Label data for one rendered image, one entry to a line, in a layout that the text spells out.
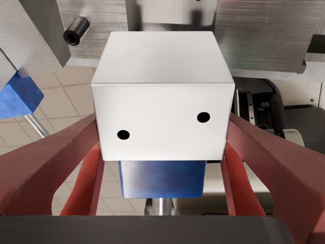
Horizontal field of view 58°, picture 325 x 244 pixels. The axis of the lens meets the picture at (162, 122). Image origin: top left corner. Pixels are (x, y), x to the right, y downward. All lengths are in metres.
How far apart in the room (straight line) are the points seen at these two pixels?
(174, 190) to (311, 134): 0.81
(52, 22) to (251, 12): 0.17
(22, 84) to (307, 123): 0.83
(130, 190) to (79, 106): 1.43
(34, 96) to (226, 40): 0.20
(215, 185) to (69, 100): 1.19
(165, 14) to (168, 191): 0.12
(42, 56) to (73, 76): 1.18
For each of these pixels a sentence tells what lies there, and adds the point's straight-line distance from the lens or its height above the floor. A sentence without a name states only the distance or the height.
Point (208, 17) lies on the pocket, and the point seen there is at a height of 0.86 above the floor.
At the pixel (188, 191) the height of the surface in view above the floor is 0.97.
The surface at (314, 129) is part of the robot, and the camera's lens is 0.96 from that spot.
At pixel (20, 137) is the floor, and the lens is 1.97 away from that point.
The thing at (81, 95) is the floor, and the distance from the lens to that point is 1.51.
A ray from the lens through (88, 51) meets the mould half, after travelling 0.21.
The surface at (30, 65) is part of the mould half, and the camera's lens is 0.29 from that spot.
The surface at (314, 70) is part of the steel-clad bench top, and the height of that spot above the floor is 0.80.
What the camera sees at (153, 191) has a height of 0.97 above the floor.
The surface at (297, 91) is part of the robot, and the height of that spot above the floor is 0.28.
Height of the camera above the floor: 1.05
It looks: 45 degrees down
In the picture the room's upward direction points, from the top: 169 degrees counter-clockwise
